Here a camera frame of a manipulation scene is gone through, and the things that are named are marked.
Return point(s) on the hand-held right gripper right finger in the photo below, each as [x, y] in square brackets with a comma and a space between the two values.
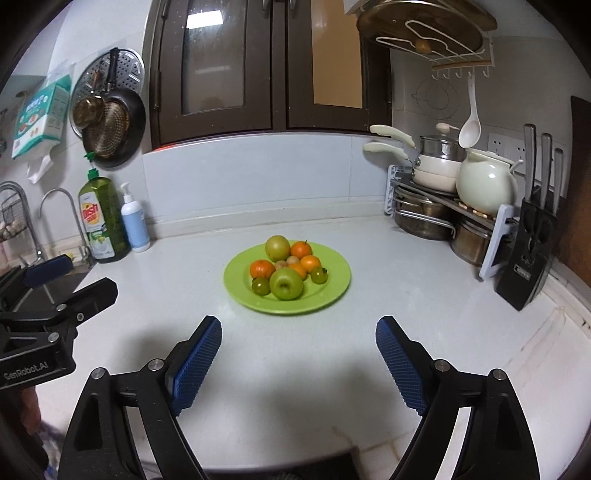
[401, 364]

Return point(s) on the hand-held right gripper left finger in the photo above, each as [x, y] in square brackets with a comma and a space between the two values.
[198, 364]

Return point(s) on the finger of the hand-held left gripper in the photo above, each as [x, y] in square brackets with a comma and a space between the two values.
[92, 295]
[48, 270]

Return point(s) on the small green tomato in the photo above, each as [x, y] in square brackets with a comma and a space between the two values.
[261, 286]
[318, 275]

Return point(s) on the green plate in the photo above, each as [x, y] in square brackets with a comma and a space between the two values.
[332, 286]

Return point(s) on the bright green apple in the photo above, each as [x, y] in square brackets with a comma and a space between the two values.
[286, 284]

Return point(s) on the small brown kiwi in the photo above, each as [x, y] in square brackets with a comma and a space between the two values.
[280, 265]

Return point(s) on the small tan round fruit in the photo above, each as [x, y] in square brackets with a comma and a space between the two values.
[292, 261]

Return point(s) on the yellow-green apple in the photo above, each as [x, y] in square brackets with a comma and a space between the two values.
[277, 247]

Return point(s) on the person's left forearm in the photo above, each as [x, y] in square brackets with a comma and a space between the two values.
[27, 410]

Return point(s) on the kitchen sink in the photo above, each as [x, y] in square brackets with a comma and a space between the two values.
[60, 287]

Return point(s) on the metal faucet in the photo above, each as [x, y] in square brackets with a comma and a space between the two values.
[69, 217]

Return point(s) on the green dish soap bottle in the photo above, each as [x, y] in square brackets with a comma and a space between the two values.
[99, 221]

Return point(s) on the white and blue pump bottle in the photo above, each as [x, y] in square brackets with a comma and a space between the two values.
[134, 226]

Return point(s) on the brass colander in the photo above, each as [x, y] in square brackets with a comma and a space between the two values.
[111, 131]

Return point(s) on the paper towel packet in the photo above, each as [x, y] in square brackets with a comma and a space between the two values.
[39, 115]

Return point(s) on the small brass pot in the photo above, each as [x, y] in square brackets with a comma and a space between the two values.
[85, 110]

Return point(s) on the black knife block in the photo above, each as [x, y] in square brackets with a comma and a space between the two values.
[526, 258]

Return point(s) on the white and grey pot rack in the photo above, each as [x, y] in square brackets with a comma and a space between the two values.
[501, 230]

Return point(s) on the black frying pan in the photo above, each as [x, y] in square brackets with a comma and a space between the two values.
[136, 115]

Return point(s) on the white ceramic jar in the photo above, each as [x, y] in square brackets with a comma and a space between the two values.
[485, 184]

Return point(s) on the perforated steel steamer plate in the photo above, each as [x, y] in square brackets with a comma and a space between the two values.
[134, 69]

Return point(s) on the steel pot with lid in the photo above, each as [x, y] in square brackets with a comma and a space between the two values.
[438, 145]

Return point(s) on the white ladle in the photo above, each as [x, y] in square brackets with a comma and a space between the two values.
[470, 131]

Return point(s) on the dark wooden cabinet door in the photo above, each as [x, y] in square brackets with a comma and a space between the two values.
[217, 55]
[332, 55]

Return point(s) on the white wall socket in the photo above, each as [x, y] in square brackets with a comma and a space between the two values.
[508, 147]

